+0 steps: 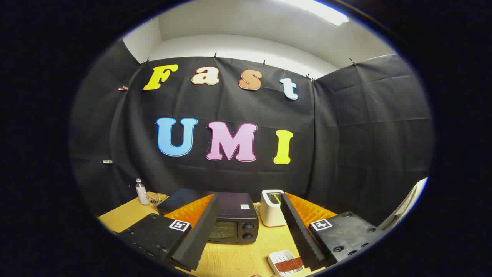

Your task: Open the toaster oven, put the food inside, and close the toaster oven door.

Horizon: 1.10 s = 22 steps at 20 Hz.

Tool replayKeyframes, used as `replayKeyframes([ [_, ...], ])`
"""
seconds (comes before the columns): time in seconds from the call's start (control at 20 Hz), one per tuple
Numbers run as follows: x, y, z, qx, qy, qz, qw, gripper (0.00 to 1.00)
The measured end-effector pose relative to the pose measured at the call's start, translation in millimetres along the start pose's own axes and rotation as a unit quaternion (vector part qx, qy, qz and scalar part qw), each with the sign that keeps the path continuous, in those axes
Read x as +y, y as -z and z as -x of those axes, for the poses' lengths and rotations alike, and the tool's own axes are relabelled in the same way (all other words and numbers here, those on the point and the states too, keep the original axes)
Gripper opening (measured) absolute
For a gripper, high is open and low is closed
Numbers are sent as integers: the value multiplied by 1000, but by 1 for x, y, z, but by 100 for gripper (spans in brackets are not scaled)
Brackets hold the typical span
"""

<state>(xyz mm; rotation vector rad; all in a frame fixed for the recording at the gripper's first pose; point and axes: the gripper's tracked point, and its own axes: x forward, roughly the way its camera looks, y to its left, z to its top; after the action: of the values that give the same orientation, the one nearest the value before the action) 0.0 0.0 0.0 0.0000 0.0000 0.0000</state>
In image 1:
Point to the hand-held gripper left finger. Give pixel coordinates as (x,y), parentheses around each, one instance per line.
(205,227)

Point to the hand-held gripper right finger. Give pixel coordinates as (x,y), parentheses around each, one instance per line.
(298,227)

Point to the black toaster oven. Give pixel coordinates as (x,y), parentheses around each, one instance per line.
(234,204)

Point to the red bacon strip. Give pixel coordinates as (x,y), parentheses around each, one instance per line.
(288,264)

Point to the white toaster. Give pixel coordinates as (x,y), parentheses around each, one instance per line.
(269,213)

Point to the white ribbed tray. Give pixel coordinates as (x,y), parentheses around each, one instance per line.
(278,257)

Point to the small clear bottle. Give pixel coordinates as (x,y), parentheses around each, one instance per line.
(142,194)

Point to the black backdrop cloth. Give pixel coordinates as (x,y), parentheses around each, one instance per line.
(346,134)

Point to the white panel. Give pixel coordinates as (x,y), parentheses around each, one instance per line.
(407,206)

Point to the ceiling light panel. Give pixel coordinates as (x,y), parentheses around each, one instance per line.
(326,13)

